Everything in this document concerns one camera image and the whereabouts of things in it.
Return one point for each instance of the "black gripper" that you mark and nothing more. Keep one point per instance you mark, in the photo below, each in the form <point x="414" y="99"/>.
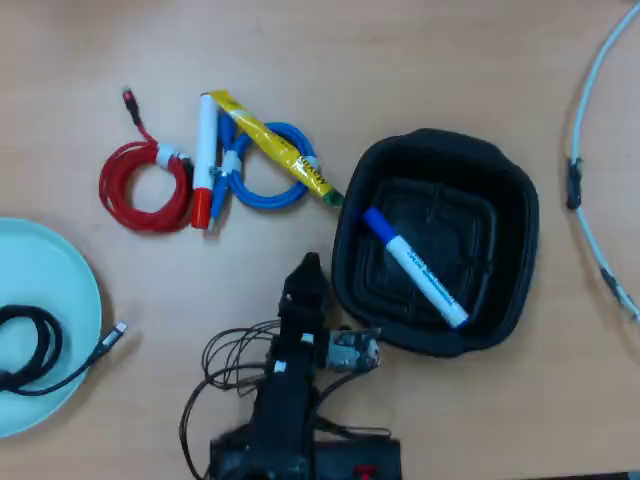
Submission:
<point x="300" y="330"/>

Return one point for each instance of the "blue capped white marker pen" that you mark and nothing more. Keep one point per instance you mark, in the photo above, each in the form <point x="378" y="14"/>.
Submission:
<point x="420" y="272"/>

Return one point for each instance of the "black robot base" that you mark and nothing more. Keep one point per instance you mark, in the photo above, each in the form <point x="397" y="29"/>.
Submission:
<point x="350" y="457"/>

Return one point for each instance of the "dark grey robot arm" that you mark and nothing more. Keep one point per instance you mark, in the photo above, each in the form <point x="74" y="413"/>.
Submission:
<point x="282" y="405"/>

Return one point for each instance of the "red capped white marker pen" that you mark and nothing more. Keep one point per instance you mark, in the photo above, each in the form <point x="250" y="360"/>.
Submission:
<point x="205" y="150"/>

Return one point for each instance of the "black square bowl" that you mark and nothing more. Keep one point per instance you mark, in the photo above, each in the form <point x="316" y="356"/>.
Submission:
<point x="450" y="165"/>

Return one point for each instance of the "yellow tube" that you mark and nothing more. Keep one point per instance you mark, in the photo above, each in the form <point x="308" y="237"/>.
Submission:
<point x="270" y="142"/>

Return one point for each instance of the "light teal plate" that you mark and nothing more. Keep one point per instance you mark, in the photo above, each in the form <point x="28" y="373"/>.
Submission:
<point x="50" y="260"/>

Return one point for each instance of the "bare circuit board camera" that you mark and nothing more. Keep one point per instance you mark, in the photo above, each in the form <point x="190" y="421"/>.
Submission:
<point x="350" y="350"/>

